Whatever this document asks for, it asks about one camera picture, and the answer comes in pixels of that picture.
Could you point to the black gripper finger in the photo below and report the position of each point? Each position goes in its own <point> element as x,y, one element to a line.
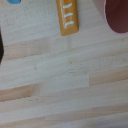
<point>1,46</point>

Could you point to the bright blue vase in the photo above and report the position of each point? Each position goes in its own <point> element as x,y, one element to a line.
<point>14,1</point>

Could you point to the orange block with white marks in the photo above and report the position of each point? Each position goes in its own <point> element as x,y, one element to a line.
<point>68,16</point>

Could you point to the pink mug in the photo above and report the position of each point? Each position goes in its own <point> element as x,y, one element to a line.
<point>117,15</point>

